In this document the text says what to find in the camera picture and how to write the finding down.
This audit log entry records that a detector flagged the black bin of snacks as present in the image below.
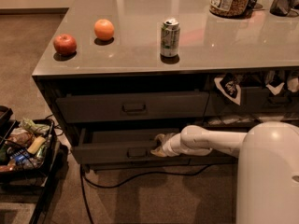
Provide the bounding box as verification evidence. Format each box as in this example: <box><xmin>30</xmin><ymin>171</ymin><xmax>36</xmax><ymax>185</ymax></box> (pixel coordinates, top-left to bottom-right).
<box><xmin>0</xmin><ymin>119</ymin><xmax>56</xmax><ymax>183</ymax></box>

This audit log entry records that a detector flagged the black floor cable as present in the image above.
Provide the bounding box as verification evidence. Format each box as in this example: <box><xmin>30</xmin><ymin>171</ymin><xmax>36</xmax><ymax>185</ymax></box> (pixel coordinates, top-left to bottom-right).
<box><xmin>79</xmin><ymin>163</ymin><xmax>216</xmax><ymax>224</ymax></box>

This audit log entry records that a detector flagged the red apple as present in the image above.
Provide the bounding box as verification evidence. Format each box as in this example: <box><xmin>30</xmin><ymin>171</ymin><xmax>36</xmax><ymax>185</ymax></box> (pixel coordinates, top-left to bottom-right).
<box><xmin>53</xmin><ymin>34</ymin><xmax>77</xmax><ymax>56</ymax></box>

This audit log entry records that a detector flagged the orange fruit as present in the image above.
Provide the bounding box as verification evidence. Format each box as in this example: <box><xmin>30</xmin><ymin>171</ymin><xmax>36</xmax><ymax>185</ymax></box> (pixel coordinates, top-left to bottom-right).
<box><xmin>94</xmin><ymin>19</ymin><xmax>114</xmax><ymax>41</ymax></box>

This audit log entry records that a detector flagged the blue snack packet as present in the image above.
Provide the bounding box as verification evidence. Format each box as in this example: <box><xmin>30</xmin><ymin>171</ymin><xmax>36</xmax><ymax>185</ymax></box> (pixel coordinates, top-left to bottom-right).
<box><xmin>12</xmin><ymin>149</ymin><xmax>30</xmax><ymax>165</ymax></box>

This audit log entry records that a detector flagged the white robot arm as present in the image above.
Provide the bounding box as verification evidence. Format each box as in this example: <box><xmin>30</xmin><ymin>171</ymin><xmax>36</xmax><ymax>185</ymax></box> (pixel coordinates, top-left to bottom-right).
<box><xmin>151</xmin><ymin>121</ymin><xmax>299</xmax><ymax>224</ymax></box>

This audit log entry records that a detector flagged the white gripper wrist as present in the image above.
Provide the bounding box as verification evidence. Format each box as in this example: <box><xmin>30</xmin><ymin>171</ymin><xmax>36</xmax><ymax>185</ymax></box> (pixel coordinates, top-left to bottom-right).
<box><xmin>150</xmin><ymin>133</ymin><xmax>181</xmax><ymax>158</ymax></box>

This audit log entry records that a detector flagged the green white soda can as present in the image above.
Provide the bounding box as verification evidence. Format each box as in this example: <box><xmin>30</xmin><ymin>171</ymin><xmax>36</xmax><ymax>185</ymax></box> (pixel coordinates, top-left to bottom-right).
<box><xmin>160</xmin><ymin>18</ymin><xmax>180</xmax><ymax>57</ymax></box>

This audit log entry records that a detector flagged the dark glass container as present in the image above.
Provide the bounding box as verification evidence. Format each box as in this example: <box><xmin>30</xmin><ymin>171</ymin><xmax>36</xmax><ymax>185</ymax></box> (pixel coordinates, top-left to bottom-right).
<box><xmin>270</xmin><ymin>0</ymin><xmax>299</xmax><ymax>16</ymax></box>

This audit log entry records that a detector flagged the white packet in drawer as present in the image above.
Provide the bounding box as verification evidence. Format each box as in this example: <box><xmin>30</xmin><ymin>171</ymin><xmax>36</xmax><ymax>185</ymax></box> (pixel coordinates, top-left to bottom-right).
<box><xmin>256</xmin><ymin>114</ymin><xmax>284</xmax><ymax>122</ymax></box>

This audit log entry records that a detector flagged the black white snack bag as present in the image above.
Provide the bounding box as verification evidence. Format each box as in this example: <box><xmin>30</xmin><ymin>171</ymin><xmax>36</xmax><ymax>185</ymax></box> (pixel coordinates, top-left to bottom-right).
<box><xmin>214</xmin><ymin>73</ymin><xmax>241</xmax><ymax>105</ymax></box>

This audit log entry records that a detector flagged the dark grey drawer cabinet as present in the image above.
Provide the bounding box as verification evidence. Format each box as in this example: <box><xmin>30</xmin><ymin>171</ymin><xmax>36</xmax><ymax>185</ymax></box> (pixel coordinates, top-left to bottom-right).
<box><xmin>31</xmin><ymin>0</ymin><xmax>299</xmax><ymax>173</ymax></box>

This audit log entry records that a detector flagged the grey drawer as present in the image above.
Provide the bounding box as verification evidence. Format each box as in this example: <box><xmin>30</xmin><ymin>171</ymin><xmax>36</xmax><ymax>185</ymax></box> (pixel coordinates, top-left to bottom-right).
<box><xmin>189</xmin><ymin>150</ymin><xmax>237</xmax><ymax>166</ymax></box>
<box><xmin>72</xmin><ymin>129</ymin><xmax>178</xmax><ymax>165</ymax></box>
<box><xmin>202</xmin><ymin>119</ymin><xmax>299</xmax><ymax>130</ymax></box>
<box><xmin>56</xmin><ymin>91</ymin><xmax>209</xmax><ymax>123</ymax></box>
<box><xmin>83</xmin><ymin>157</ymin><xmax>190</xmax><ymax>172</ymax></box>
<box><xmin>205</xmin><ymin>87</ymin><xmax>299</xmax><ymax>117</ymax></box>

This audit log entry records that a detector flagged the green snack bag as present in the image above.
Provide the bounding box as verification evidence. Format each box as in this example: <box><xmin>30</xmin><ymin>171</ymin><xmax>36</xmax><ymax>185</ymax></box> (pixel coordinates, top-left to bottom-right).
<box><xmin>20</xmin><ymin>119</ymin><xmax>50</xmax><ymax>135</ymax></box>

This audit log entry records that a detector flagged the yellow snack bar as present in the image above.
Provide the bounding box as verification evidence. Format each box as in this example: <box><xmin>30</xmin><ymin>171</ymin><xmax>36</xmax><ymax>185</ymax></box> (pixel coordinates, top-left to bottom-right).
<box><xmin>27</xmin><ymin>136</ymin><xmax>46</xmax><ymax>154</ymax></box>

